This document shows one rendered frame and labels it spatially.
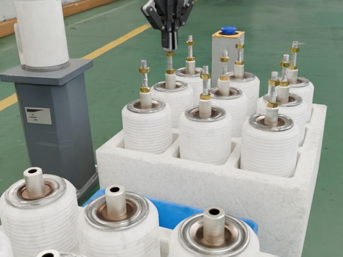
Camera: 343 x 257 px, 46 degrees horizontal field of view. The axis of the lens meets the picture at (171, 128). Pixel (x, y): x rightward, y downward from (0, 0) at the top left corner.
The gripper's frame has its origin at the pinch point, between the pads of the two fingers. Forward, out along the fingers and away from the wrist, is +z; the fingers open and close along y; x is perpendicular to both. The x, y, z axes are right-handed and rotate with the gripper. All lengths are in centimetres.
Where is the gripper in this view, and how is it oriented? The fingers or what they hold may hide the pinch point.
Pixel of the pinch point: (169, 40)
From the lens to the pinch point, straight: 86.0
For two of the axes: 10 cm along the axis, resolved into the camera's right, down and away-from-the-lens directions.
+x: 6.7, 2.9, -6.8
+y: -7.4, 3.0, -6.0
